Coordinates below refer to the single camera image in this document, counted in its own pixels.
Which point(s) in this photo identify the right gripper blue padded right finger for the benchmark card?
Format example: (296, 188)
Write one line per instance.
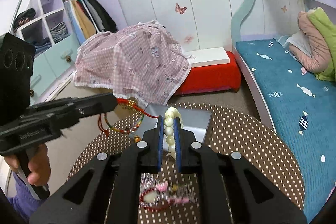
(177, 143)

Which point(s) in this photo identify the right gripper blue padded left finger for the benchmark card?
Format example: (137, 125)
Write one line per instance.
(160, 128)

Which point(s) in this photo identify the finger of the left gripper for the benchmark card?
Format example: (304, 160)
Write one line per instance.
(95, 105)

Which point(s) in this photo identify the purple sleeve forearm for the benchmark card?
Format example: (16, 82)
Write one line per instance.
(23, 202)

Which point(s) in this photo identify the pile of jewelry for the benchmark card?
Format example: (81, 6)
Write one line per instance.
(156, 196)

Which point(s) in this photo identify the person's left hand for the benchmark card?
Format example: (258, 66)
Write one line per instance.
(39, 165)

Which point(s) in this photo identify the cardboard box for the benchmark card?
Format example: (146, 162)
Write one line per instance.
(123, 111)

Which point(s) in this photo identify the teal drawer cabinet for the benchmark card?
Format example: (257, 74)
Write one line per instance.
(51, 64)

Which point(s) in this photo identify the pink checkered cloth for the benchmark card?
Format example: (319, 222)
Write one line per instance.
(142, 61)

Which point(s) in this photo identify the red storage box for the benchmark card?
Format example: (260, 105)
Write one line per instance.
(212, 78)

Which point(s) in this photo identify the brown polka dot tablecloth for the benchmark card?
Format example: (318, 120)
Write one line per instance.
(229, 131)

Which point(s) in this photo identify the white board on box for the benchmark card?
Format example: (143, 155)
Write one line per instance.
(208, 57)

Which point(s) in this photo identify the hanging clothes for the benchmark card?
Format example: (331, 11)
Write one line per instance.
(88, 17)

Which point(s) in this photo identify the purple shelf unit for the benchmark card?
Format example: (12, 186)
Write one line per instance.
(50, 21)

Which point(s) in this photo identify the teal bed mattress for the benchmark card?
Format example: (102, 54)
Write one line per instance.
(302, 109)

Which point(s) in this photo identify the white pillow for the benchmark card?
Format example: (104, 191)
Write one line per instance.
(300, 41)

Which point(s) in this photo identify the pink quilt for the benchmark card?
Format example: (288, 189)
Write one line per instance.
(319, 54)

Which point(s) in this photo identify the green quilt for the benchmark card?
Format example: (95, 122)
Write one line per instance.
(326, 28)

